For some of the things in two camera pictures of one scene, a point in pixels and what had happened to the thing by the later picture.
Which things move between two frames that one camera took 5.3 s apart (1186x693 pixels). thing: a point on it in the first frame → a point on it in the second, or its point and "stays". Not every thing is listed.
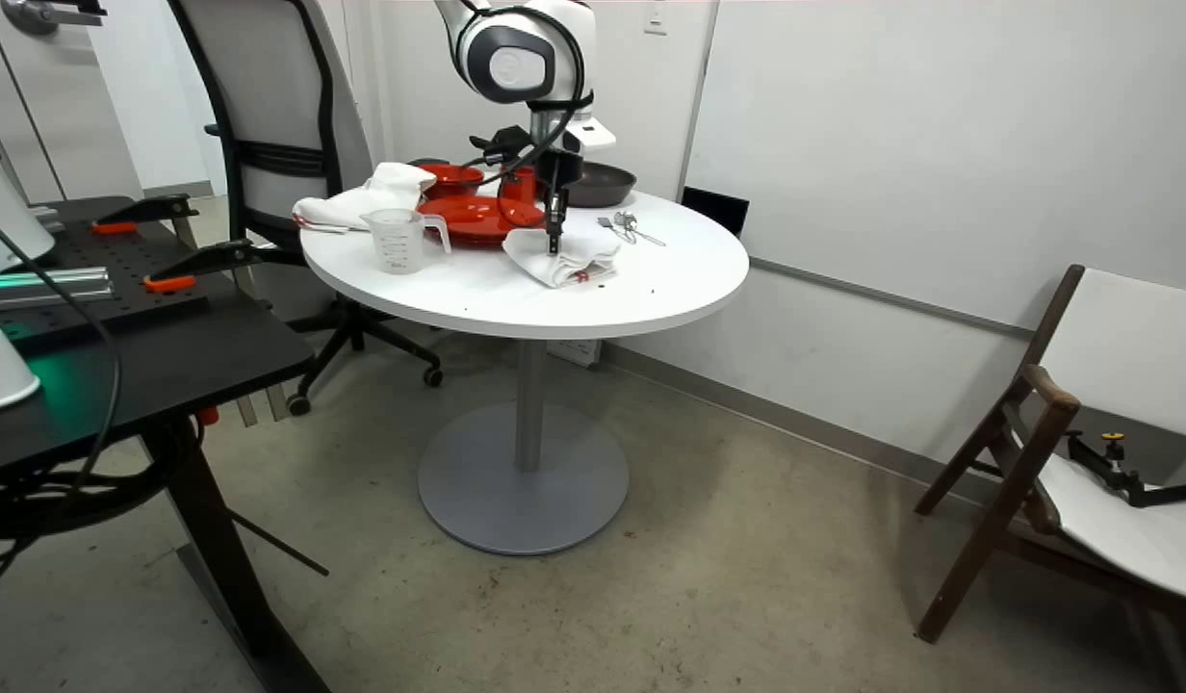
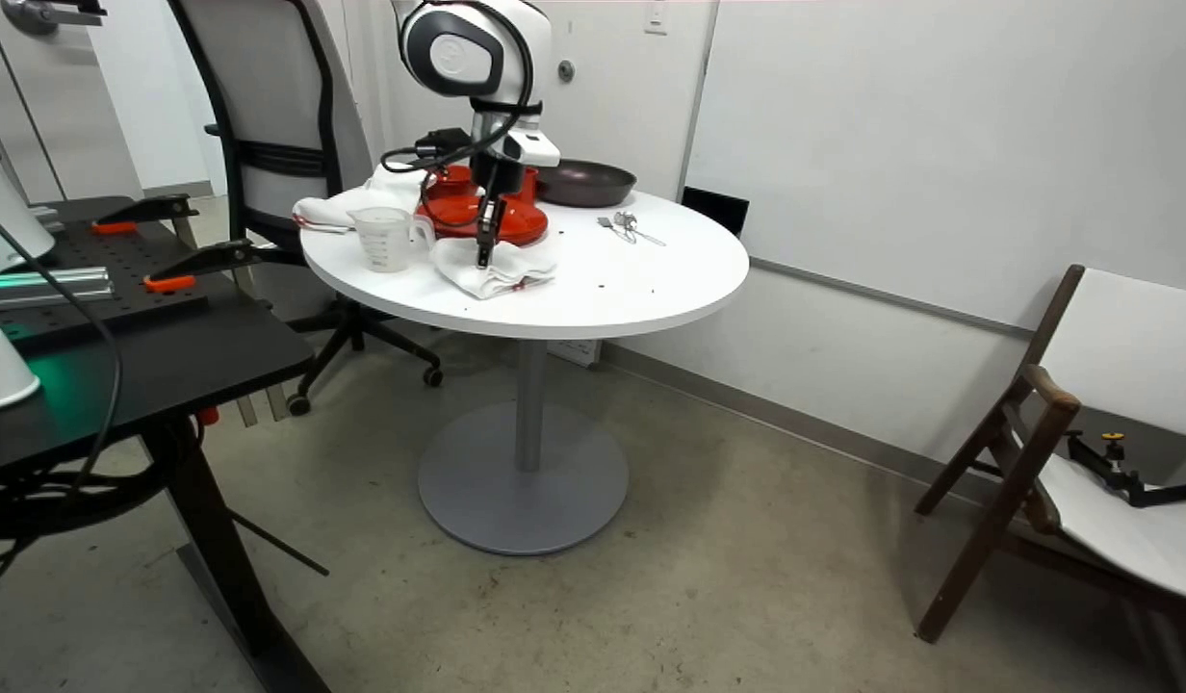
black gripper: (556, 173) → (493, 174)
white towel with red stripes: (587, 247) → (511, 269)
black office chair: (271, 101) stays
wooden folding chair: (1103, 345) stays
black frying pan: (600, 185) stays
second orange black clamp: (130, 216) stays
